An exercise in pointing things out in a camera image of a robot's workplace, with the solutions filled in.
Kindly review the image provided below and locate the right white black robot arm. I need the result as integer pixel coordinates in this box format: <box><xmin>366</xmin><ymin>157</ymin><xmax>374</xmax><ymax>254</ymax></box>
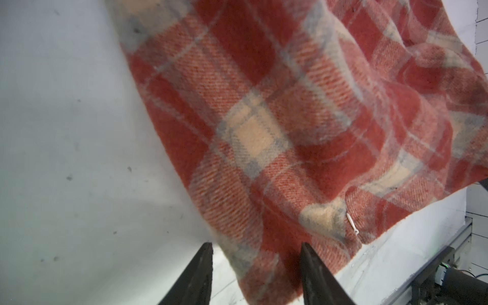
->
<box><xmin>410</xmin><ymin>247</ymin><xmax>487</xmax><ymax>304</ymax></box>

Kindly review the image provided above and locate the aluminium mounting rail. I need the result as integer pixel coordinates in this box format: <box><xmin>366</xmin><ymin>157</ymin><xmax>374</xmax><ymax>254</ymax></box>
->
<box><xmin>383</xmin><ymin>217</ymin><xmax>473</xmax><ymax>304</ymax></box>

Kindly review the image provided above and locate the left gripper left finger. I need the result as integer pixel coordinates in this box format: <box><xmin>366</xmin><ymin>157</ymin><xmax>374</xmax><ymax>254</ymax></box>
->
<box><xmin>158</xmin><ymin>242</ymin><xmax>213</xmax><ymax>305</ymax></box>

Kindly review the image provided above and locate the red plaid skirt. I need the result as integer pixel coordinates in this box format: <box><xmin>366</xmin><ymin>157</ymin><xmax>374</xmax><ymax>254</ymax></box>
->
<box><xmin>106</xmin><ymin>1</ymin><xmax>487</xmax><ymax>304</ymax></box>

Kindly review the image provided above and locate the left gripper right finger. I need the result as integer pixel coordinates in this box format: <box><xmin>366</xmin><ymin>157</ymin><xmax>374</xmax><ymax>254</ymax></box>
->
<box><xmin>299</xmin><ymin>242</ymin><xmax>355</xmax><ymax>305</ymax></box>

